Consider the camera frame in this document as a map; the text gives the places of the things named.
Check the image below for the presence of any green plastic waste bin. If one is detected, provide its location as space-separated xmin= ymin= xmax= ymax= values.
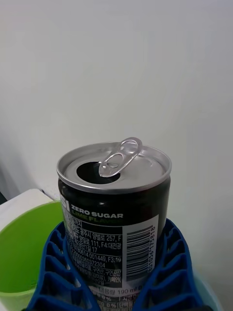
xmin=0 ymin=201 xmax=64 ymax=311

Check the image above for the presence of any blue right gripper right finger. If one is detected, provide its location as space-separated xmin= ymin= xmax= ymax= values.
xmin=134 ymin=218 xmax=204 ymax=311

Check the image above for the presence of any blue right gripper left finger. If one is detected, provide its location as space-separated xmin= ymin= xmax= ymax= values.
xmin=26 ymin=220 xmax=101 ymax=311

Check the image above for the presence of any black drink can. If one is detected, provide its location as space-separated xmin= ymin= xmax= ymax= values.
xmin=56 ymin=137 xmax=172 ymax=311

